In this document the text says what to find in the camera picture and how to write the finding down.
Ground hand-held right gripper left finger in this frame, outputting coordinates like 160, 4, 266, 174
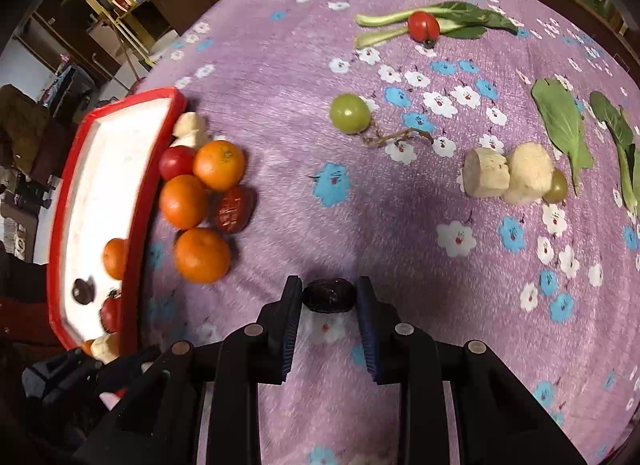
72, 275, 305, 465

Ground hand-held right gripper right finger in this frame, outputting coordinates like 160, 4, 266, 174
355, 275, 588, 465

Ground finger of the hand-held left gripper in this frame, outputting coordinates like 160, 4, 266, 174
97, 345, 164, 391
22, 349, 101, 398

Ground dried red date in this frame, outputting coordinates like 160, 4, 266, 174
301, 277, 357, 315
214, 185, 256, 234

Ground red and white tray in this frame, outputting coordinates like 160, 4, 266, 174
47, 86, 188, 353

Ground green grape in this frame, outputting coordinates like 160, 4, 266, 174
329, 93, 372, 135
542, 168, 570, 205

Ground bare grape stem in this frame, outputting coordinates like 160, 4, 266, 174
361, 126, 435, 148

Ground banana slice pieces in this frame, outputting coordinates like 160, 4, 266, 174
172, 112, 208, 136

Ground green bok choy leaf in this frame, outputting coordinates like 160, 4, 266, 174
589, 90, 636, 216
620, 105, 640, 218
531, 78, 596, 196

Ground bok choy stalk with leaf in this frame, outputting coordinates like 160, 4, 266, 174
355, 20, 488, 50
355, 1, 518, 36

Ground small red tomato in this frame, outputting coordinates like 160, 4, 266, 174
407, 11, 441, 42

